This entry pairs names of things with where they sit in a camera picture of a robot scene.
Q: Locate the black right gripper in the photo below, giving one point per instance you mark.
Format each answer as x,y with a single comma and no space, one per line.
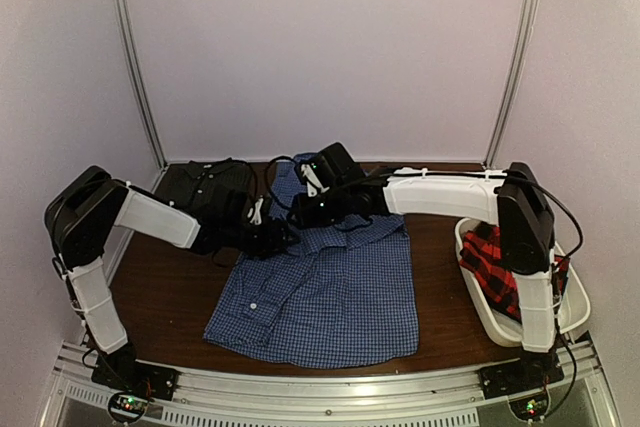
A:
306,216

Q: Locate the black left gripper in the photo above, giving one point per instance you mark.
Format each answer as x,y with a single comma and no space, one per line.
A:
272,240

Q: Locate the blue plaid long sleeve shirt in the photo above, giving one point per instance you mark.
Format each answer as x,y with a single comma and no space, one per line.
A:
343,297

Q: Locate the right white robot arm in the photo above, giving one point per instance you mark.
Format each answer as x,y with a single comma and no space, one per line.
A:
512,200

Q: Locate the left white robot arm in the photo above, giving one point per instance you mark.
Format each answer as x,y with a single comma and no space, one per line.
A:
79,222

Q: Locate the dark folded shirt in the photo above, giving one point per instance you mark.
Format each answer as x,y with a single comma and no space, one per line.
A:
210,192

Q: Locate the red black plaid shirt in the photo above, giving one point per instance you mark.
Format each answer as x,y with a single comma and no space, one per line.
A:
480,254

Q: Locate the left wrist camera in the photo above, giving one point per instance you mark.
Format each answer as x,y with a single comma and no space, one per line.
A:
259,211

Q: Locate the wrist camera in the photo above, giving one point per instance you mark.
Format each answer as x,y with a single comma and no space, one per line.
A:
307,175
259,211

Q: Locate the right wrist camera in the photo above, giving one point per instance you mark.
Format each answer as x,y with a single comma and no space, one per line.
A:
307,175

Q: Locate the front aluminium rail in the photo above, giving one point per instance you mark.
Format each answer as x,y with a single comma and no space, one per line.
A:
450,397

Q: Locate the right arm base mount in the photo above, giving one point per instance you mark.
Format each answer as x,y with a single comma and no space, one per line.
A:
524,382

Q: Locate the right aluminium frame post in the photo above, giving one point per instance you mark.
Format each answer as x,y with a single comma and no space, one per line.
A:
527,17

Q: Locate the aluminium frame post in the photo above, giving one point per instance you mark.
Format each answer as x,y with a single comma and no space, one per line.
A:
137,82
527,17

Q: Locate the left aluminium frame post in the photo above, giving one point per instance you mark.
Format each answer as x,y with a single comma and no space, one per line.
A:
137,82

